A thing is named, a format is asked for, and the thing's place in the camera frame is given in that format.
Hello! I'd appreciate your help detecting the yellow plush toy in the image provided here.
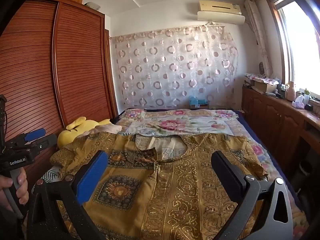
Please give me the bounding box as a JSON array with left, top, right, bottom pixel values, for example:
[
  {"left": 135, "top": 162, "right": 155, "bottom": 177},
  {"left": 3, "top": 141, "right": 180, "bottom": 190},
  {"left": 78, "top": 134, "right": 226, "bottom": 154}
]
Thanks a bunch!
[{"left": 57, "top": 116, "right": 112, "bottom": 151}]

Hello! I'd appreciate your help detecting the wall air conditioner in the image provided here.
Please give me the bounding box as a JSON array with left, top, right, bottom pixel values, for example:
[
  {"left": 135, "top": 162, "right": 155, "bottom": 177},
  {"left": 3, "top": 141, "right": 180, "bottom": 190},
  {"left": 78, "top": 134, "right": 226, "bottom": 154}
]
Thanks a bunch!
[{"left": 198, "top": 0, "right": 243, "bottom": 15}]

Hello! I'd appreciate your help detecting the bed with floral sheets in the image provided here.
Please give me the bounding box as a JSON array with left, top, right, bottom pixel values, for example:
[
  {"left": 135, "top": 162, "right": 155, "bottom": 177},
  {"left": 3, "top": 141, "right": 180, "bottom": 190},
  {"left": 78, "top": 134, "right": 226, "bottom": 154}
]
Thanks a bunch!
[{"left": 117, "top": 108, "right": 278, "bottom": 183}]

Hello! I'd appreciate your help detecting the wooden framed window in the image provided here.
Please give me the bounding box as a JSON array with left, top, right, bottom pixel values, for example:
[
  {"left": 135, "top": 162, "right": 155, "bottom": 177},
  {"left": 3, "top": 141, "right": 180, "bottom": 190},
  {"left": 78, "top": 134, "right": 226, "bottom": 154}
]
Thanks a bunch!
[{"left": 265, "top": 0, "right": 320, "bottom": 98}]

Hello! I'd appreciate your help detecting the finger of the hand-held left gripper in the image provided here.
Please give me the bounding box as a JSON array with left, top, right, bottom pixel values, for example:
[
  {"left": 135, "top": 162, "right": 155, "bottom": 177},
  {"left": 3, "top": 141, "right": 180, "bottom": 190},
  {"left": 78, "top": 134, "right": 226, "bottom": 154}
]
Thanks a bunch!
[
  {"left": 10, "top": 128, "right": 47, "bottom": 148},
  {"left": 24, "top": 134, "right": 58, "bottom": 155}
]

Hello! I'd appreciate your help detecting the low wooden cabinet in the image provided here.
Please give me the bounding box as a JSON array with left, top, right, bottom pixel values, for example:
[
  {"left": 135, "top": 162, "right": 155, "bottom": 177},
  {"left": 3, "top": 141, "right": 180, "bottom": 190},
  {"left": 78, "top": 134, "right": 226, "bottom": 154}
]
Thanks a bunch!
[{"left": 241, "top": 84, "right": 320, "bottom": 183}]

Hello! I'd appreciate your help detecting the circle patterned sheer curtain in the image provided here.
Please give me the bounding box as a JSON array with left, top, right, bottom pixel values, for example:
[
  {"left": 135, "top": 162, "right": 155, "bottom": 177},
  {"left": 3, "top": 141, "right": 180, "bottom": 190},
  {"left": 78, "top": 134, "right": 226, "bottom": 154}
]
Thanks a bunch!
[{"left": 109, "top": 25, "right": 240, "bottom": 110}]

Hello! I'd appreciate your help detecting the cardboard box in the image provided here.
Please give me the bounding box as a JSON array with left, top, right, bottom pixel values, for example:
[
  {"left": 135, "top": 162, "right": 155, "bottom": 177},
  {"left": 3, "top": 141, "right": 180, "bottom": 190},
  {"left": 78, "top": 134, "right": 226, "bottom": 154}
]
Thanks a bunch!
[{"left": 251, "top": 79, "right": 278, "bottom": 95}]

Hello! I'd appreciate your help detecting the white air deflector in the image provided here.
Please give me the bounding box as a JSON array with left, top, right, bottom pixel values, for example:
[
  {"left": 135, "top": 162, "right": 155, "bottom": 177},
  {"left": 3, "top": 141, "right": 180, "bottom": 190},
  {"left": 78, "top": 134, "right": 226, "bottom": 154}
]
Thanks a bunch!
[{"left": 197, "top": 11, "right": 245, "bottom": 26}]

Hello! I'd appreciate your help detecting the floral window curtain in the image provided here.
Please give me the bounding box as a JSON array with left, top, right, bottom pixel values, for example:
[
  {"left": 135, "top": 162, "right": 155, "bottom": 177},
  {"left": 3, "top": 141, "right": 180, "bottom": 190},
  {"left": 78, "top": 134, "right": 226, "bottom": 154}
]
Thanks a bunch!
[{"left": 244, "top": 0, "right": 273, "bottom": 77}]

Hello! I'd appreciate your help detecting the blue bag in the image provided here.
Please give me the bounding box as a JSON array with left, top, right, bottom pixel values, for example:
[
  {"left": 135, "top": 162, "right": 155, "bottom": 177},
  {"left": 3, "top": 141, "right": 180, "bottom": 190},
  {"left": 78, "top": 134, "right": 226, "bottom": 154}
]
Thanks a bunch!
[{"left": 188, "top": 96, "right": 210, "bottom": 109}]

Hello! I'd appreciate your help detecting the wooden louvered wardrobe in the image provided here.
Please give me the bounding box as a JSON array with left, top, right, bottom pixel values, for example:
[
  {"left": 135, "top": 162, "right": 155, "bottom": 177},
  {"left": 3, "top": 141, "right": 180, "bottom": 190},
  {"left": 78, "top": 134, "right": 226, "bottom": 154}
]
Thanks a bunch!
[{"left": 0, "top": 0, "right": 118, "bottom": 155}]

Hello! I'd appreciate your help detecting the floral cloth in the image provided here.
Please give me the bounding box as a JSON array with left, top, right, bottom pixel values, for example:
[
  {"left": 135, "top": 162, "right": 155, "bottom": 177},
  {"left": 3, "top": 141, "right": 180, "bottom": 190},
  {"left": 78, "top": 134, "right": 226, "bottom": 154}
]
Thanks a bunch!
[{"left": 244, "top": 73, "right": 280, "bottom": 85}]

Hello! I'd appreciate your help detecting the pale cloth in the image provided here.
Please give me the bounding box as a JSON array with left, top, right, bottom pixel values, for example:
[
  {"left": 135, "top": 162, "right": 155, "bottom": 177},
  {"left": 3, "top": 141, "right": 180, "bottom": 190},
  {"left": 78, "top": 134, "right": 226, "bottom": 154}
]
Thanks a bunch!
[{"left": 89, "top": 124, "right": 123, "bottom": 135}]

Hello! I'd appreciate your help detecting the person's left hand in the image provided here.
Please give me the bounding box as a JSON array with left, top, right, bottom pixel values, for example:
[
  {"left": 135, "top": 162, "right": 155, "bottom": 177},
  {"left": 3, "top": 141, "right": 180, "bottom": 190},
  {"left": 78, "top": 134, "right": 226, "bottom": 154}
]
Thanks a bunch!
[{"left": 0, "top": 166, "right": 29, "bottom": 213}]

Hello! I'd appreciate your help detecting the beige bottle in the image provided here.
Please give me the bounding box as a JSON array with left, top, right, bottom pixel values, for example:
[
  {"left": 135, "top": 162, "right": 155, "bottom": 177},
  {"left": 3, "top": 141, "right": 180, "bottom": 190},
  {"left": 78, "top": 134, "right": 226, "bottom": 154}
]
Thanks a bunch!
[{"left": 286, "top": 81, "right": 297, "bottom": 102}]

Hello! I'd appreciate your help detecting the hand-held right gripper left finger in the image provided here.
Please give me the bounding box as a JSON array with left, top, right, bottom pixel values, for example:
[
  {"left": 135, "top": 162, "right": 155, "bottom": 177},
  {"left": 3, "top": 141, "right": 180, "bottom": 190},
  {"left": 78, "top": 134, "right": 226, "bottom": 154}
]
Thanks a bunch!
[{"left": 26, "top": 150, "right": 109, "bottom": 240}]

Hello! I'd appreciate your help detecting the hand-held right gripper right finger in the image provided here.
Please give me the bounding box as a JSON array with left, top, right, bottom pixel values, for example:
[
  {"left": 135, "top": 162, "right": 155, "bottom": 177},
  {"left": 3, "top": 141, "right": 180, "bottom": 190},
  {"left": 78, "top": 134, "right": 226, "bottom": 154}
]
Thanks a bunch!
[{"left": 211, "top": 151, "right": 293, "bottom": 240}]

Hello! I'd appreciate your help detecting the golden patterned shirt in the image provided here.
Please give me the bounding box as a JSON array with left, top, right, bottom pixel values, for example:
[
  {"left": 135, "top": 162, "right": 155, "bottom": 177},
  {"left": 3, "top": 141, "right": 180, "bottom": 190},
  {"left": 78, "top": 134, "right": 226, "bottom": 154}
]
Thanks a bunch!
[{"left": 50, "top": 131, "right": 269, "bottom": 240}]

